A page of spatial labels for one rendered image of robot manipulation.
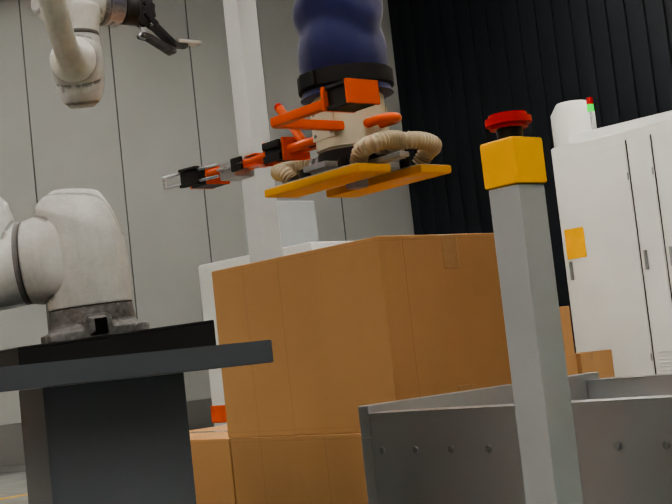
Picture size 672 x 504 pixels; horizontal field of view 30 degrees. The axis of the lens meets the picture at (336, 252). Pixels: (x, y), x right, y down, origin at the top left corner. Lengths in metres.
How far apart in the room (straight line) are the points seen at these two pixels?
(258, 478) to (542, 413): 1.22
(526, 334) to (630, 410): 0.23
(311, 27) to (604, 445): 1.32
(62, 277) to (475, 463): 0.80
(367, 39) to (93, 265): 0.96
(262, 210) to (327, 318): 3.50
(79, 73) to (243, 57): 3.52
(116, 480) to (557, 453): 0.79
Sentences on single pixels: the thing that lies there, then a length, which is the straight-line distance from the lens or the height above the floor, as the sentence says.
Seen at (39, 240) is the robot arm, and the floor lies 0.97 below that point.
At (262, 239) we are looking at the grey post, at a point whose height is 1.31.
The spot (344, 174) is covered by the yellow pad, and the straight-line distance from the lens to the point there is 2.74.
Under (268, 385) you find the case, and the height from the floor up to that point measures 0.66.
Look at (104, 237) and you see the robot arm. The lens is 2.29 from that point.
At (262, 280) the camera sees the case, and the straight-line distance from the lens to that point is 2.87.
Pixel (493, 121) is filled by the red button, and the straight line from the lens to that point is 1.88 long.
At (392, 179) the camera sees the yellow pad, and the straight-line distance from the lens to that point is 2.91.
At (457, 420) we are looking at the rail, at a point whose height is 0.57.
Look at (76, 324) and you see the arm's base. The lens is 2.27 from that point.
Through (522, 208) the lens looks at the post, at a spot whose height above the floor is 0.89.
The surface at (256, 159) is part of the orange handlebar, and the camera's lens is 3.18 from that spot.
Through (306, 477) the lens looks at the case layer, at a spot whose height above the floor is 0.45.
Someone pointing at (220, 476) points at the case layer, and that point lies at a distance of 3.07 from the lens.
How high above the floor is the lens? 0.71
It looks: 5 degrees up
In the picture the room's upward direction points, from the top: 6 degrees counter-clockwise
